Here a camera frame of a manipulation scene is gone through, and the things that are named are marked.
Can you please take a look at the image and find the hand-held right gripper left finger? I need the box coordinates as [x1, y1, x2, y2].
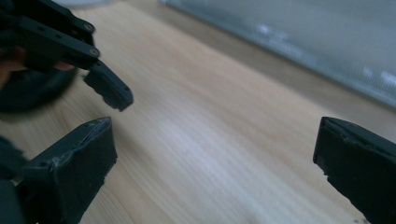
[15, 116, 119, 224]

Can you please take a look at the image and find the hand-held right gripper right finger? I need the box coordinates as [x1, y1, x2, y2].
[312, 116, 396, 224]

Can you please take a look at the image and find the black slipper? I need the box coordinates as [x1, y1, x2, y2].
[0, 67, 78, 114]

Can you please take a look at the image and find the metal shoe rack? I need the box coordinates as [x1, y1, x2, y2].
[160, 0, 396, 109]

